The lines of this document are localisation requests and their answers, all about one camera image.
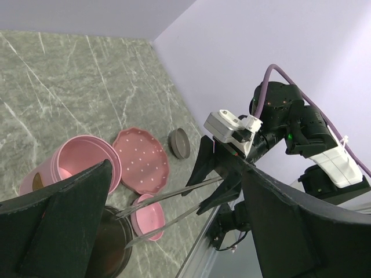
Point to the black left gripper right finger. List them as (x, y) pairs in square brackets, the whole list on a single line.
[(298, 235)]

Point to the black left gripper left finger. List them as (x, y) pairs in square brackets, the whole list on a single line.
[(51, 232)]

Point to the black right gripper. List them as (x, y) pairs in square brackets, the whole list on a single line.
[(227, 159)]

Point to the metal serving tongs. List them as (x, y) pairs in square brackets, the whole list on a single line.
[(167, 201)]

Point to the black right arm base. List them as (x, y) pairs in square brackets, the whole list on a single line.
[(228, 219)]

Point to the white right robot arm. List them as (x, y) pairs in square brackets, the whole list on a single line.
[(334, 176)]

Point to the grey round lid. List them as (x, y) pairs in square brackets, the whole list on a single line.
[(179, 144)]

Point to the grey cylindrical container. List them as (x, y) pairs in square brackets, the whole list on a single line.
[(110, 255)]

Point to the pink dotted plate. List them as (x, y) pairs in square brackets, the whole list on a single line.
[(145, 166)]

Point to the pink cylindrical container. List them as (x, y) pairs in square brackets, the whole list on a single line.
[(74, 156)]

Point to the pink round lid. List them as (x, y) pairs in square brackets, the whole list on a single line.
[(147, 219)]

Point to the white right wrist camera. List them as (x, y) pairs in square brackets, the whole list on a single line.
[(228, 128)]

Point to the aluminium frame rail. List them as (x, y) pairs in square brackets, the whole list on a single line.
[(200, 259)]

